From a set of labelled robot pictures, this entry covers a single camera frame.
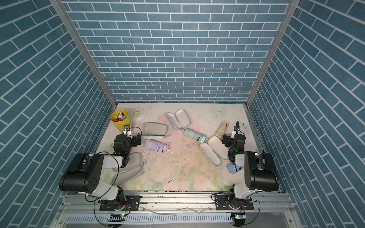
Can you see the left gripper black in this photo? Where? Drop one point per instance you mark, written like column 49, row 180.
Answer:
column 132, row 139

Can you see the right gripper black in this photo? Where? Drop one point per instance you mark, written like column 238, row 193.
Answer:
column 233, row 139

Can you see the mint green umbrella case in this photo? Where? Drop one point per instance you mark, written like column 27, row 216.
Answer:
column 154, row 130

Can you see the beige umbrella case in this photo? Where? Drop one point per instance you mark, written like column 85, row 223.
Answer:
column 215, row 151

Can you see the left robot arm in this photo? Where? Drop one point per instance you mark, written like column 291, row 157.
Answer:
column 100, row 175

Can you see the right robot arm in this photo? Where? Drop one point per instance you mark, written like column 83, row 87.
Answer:
column 258, row 170

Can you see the yellow cup with markers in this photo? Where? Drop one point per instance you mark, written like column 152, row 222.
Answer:
column 120, row 119

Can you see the clear tape roll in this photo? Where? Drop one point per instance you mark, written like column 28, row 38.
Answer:
column 136, row 113

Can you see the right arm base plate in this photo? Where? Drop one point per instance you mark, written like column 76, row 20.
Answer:
column 223, row 202

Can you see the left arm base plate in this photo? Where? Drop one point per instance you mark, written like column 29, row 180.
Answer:
column 125, row 203

